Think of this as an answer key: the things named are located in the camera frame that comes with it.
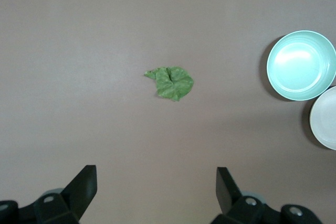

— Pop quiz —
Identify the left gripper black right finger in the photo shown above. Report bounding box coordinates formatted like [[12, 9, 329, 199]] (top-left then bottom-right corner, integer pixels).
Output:
[[209, 166, 266, 224]]

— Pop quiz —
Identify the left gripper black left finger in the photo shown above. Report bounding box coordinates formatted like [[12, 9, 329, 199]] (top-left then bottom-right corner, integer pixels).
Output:
[[34, 165, 98, 224]]

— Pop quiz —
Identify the green lettuce leaf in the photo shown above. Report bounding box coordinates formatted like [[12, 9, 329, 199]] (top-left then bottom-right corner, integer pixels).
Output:
[[143, 66, 195, 102]]

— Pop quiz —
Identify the beige plate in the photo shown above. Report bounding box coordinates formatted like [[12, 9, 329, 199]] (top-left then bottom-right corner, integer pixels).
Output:
[[309, 86, 336, 151]]

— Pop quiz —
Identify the brown table cover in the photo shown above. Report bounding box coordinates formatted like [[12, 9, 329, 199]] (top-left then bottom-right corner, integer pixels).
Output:
[[0, 0, 336, 224]]

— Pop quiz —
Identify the pale green plate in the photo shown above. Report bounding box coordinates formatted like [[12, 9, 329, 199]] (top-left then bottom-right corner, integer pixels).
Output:
[[266, 30, 336, 101]]

